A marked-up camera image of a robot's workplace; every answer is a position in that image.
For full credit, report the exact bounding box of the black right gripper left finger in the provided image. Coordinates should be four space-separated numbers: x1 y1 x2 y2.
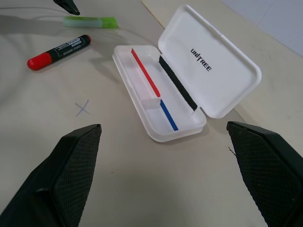
0 123 102 227

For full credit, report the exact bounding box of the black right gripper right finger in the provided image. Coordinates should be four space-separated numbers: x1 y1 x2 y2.
226 121 303 227

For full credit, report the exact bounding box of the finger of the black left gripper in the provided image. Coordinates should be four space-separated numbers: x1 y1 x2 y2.
53 0 80 17

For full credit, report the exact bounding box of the green plastic eraser stick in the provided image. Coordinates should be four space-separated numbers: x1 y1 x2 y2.
63 16 118 29

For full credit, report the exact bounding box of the red black whiteboard marker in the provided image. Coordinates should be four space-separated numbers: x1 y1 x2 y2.
27 35 92 71

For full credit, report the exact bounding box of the white case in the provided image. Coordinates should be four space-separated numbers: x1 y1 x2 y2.
112 4 262 143

